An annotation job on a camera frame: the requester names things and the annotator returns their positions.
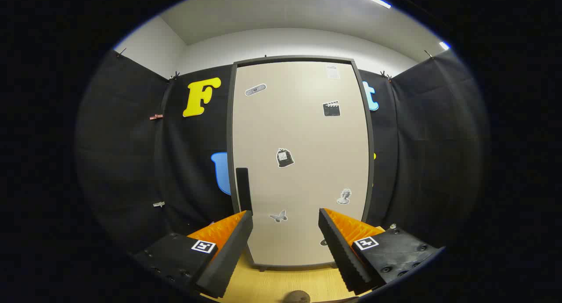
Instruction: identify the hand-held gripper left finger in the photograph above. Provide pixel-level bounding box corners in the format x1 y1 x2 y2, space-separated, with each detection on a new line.
132 210 254 299

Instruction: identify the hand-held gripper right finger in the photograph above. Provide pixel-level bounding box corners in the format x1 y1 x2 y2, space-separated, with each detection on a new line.
318 208 442 296

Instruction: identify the brown fuzzy shoe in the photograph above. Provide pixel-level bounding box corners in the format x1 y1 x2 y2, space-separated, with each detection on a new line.
281 290 310 303

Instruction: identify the black door handle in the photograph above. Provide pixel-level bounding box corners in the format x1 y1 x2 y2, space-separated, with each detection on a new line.
236 167 253 214

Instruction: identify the grey shoe cabinet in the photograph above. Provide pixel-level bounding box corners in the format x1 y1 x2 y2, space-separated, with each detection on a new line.
226 56 375 272

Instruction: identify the beige shoe cabinet door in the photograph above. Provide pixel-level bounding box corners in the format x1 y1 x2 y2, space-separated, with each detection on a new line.
232 61 370 266

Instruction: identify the black backdrop cloth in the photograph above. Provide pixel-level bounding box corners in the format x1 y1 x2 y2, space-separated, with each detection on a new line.
75 50 488 255

